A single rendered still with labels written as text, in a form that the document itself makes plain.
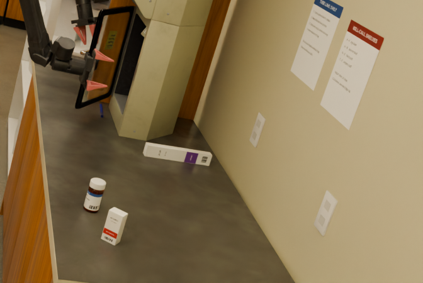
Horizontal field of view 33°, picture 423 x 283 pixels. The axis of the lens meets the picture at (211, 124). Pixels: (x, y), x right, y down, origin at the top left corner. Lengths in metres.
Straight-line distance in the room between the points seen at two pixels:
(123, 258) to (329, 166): 0.65
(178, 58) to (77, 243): 1.04
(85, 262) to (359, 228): 0.72
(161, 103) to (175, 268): 0.97
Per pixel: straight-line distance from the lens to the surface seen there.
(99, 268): 1.91
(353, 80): 2.11
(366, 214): 1.94
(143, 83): 2.75
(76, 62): 2.57
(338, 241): 2.04
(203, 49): 3.15
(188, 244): 2.15
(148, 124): 2.81
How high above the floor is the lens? 1.91
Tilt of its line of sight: 17 degrees down
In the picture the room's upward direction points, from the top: 18 degrees clockwise
